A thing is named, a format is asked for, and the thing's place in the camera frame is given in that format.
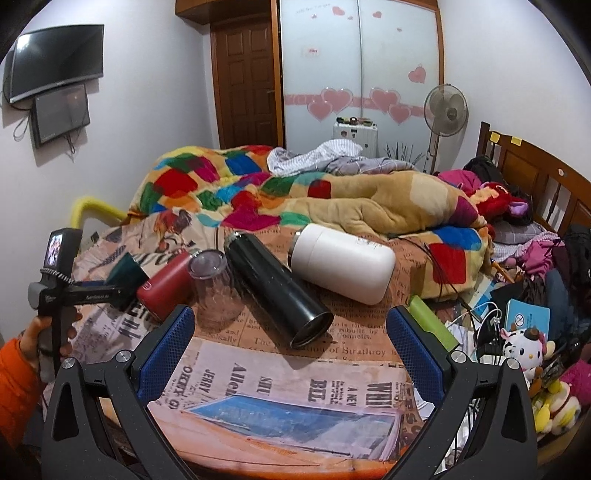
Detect dark green cup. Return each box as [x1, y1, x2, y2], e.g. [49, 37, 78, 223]
[105, 253, 149, 311]

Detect orange sleeve forearm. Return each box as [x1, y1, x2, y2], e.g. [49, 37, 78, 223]
[0, 338, 43, 449]

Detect clear glass cup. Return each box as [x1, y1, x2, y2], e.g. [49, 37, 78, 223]
[188, 249, 245, 332]

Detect left hand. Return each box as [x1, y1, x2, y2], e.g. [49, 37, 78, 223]
[19, 316, 77, 373]

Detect green rectangular box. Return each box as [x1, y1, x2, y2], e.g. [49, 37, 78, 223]
[407, 295, 459, 352]

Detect red bottle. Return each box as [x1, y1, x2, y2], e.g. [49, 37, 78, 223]
[136, 251, 194, 322]

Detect white cat plush toy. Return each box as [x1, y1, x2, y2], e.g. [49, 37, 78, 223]
[501, 327, 556, 383]

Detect blue card box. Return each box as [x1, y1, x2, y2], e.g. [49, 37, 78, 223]
[504, 299, 550, 338]

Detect yellow white plush toy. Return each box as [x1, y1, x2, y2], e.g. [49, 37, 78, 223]
[532, 380, 582, 441]

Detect colourful patchwork blanket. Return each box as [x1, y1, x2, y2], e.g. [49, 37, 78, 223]
[128, 145, 492, 298]

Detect white thermos bottle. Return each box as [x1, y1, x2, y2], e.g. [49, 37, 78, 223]
[287, 224, 396, 305]

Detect black thermos bottle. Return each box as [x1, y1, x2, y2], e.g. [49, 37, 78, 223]
[224, 232, 334, 349]

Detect wooden bed headboard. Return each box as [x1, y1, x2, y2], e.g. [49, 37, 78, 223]
[477, 122, 590, 235]

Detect grey striped clothes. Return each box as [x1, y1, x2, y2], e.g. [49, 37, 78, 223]
[266, 139, 415, 177]

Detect white appliance with bottles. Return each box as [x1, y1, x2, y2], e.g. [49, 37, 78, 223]
[332, 116, 379, 157]

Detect standing electric fan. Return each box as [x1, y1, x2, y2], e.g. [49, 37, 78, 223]
[424, 83, 469, 174]

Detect brown wooden door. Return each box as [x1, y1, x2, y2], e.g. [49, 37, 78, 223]
[211, 15, 280, 148]

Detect frosted wardrobe with hearts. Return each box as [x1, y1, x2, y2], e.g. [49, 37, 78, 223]
[277, 1, 444, 166]

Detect yellow foam bed rail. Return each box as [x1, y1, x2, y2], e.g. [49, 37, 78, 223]
[69, 196, 127, 229]

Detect small wall monitor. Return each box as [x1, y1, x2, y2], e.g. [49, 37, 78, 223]
[32, 84, 90, 149]

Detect wall mounted television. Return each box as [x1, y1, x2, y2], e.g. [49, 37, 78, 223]
[4, 24, 105, 104]

